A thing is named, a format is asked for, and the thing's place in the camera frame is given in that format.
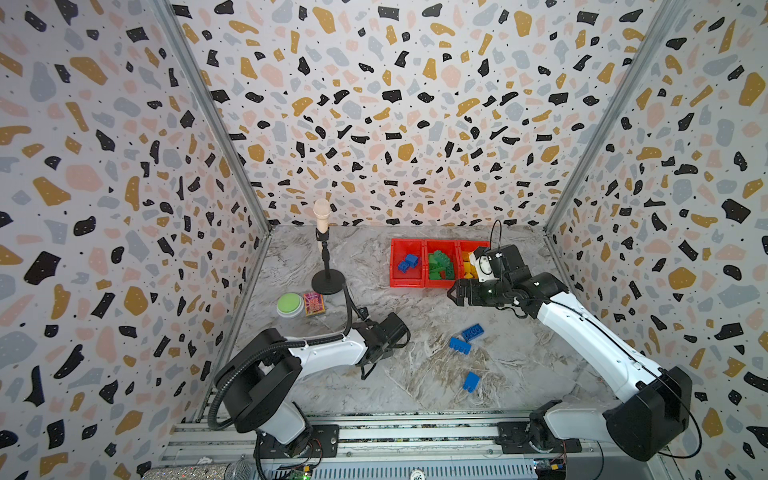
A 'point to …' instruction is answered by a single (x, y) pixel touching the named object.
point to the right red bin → (461, 246)
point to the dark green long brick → (450, 272)
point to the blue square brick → (471, 382)
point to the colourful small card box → (314, 303)
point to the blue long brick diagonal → (460, 345)
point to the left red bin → (413, 277)
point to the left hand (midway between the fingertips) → (385, 345)
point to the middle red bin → (451, 247)
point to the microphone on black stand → (327, 281)
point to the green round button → (289, 305)
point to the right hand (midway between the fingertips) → (461, 288)
